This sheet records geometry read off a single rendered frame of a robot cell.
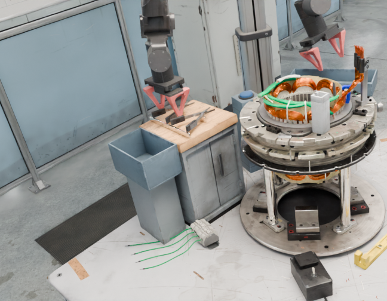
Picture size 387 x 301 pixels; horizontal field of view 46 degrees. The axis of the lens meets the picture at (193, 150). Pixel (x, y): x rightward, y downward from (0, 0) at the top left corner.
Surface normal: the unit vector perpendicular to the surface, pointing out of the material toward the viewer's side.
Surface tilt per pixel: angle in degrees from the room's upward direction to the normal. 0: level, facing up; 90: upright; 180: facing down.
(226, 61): 90
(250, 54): 90
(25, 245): 0
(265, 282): 0
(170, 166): 90
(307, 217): 90
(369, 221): 0
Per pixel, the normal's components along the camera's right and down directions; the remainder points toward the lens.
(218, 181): 0.62, 0.29
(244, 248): -0.17, -0.86
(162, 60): 0.12, 0.47
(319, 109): -0.73, 0.44
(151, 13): 0.12, 0.82
